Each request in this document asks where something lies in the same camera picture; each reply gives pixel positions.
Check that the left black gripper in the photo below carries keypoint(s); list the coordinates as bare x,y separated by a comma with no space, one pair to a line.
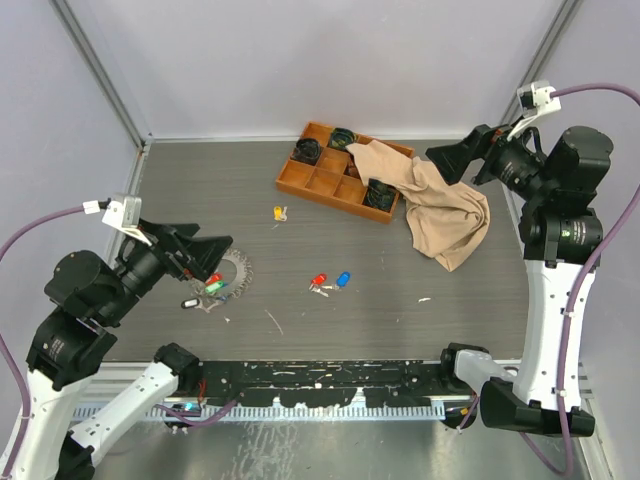
202,253

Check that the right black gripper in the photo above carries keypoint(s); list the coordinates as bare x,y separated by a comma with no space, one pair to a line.
485,141

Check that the green tagged key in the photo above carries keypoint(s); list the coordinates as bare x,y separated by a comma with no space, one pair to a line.
214,287

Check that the black tagged key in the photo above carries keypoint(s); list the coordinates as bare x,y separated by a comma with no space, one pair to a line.
191,303

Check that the metal disc keyring holder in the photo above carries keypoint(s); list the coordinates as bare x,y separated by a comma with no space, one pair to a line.
237,274

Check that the red tag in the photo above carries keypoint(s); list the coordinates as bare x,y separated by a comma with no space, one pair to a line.
213,279

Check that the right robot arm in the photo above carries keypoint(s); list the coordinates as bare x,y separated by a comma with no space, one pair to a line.
559,231

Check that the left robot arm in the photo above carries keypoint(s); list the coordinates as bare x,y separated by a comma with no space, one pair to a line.
69,346

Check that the beige cloth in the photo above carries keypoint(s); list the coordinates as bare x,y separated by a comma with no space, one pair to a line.
447,222

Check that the dark band coil right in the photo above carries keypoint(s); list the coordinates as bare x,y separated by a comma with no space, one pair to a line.
379,195

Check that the dark band coil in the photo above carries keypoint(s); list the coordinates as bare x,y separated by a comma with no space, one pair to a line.
340,138
379,195
307,151

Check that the yellow tagged key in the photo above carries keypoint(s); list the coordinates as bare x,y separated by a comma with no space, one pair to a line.
280,213

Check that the dark band coil top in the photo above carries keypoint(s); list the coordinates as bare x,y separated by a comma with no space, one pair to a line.
340,138

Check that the wooden compartment tray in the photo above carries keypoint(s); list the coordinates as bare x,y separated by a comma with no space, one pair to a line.
332,181

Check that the red tagged key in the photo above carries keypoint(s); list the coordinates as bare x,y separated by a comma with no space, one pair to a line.
316,284

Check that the dark band coil left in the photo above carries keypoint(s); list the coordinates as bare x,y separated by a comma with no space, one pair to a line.
307,151

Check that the blue tagged key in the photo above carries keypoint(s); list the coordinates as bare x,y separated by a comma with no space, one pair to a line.
341,282

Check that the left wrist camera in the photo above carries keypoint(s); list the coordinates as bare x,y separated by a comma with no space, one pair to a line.
123,214

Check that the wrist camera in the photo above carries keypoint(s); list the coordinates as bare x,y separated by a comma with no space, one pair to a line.
123,214
536,100

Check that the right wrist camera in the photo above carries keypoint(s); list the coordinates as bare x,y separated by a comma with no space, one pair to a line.
536,100

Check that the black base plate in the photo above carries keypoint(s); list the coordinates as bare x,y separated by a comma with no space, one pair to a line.
384,383

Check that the grey cable duct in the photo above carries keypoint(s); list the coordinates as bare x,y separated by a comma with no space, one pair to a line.
356,411

